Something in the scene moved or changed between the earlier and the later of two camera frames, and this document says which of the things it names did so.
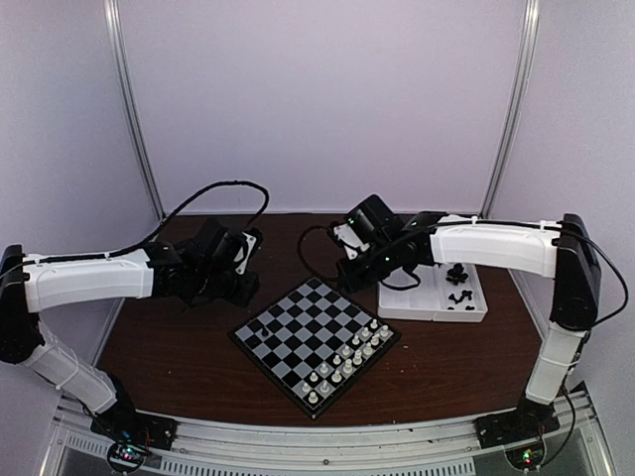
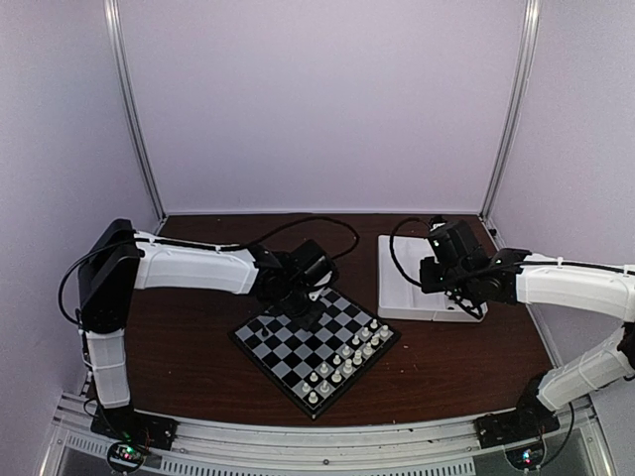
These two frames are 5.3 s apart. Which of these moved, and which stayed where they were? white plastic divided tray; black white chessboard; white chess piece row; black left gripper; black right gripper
Moved: black left gripper; black right gripper
Stayed: white plastic divided tray; white chess piece row; black white chessboard
